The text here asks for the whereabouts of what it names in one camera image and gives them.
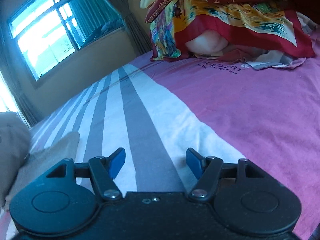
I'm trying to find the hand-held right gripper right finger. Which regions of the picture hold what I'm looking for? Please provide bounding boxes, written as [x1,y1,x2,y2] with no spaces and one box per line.
[185,147,267,203]

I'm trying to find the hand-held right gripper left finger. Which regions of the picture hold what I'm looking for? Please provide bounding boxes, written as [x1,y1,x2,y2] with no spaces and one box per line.
[46,147,125,202]

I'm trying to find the grey pants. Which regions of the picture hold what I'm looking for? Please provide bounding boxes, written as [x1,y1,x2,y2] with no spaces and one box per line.
[0,111,80,208]

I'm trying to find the striped purple bed sheet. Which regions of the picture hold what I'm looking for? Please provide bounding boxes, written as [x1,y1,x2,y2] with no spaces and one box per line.
[0,47,320,240]

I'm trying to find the grey curtain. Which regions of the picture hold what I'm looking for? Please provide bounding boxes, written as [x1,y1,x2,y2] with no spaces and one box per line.
[0,22,38,128]
[92,0,153,55]

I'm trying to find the white pillow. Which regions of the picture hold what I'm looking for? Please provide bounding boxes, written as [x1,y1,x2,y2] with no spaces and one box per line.
[186,29,230,56]

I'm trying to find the grey cloth scrap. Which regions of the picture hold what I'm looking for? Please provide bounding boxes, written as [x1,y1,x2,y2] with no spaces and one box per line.
[245,54,307,70]

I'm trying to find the white sheer curtain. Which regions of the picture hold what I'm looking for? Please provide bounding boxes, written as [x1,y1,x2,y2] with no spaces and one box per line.
[0,76,17,113]

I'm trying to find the dark cloth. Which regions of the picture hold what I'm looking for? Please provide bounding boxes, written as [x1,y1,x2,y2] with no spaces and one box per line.
[99,19,124,35]

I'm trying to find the colourful folded blanket pile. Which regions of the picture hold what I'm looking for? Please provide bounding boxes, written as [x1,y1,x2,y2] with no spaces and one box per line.
[149,0,316,63]

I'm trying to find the teal curtain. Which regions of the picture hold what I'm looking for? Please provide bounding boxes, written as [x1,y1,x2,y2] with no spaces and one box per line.
[56,0,125,49]

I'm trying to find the sliding glass window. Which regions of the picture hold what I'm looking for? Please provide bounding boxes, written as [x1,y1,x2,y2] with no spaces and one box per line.
[7,0,125,82]

